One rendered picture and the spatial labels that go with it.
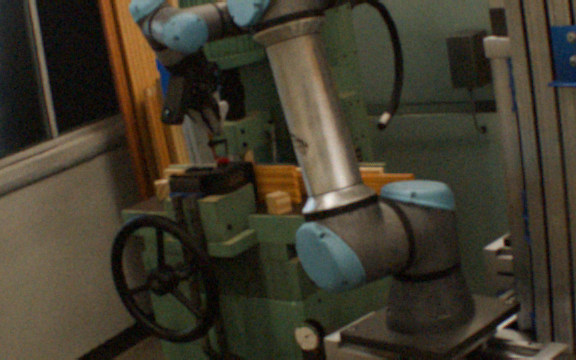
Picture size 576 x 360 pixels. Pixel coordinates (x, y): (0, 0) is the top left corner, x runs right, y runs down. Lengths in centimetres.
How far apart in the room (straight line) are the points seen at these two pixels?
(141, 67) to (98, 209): 56
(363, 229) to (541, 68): 38
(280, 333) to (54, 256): 159
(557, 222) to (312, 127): 43
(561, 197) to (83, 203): 245
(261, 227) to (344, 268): 68
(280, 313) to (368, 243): 72
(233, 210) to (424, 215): 65
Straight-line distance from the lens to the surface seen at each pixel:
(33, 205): 358
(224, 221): 210
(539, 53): 157
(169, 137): 372
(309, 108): 151
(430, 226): 157
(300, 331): 211
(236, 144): 227
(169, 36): 187
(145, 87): 381
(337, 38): 234
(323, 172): 151
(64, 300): 371
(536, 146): 162
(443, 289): 161
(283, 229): 212
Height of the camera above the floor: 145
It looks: 13 degrees down
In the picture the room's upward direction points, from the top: 9 degrees counter-clockwise
